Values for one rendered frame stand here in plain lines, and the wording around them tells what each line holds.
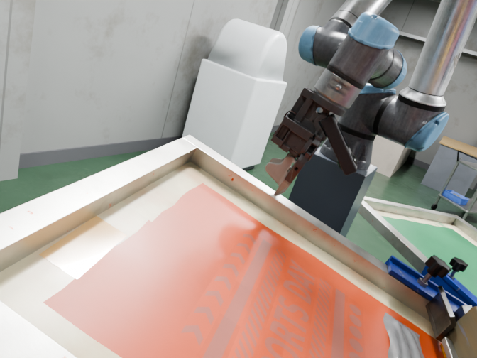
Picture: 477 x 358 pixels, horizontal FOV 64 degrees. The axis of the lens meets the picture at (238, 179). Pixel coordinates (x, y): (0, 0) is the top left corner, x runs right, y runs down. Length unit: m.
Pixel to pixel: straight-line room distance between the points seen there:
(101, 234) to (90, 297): 0.10
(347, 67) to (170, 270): 0.43
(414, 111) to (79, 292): 0.87
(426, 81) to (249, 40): 3.12
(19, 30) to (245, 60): 2.04
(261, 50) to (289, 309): 3.51
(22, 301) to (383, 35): 0.61
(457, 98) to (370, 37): 8.25
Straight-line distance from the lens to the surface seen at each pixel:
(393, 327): 0.74
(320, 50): 0.84
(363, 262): 0.80
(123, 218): 0.55
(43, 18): 3.18
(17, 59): 2.95
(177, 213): 0.61
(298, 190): 1.16
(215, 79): 4.09
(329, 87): 0.70
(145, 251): 0.51
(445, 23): 1.05
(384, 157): 6.88
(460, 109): 8.93
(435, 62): 1.05
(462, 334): 0.75
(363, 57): 0.69
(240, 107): 3.93
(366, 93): 1.11
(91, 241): 0.49
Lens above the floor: 1.45
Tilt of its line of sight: 20 degrees down
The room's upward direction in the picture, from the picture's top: 18 degrees clockwise
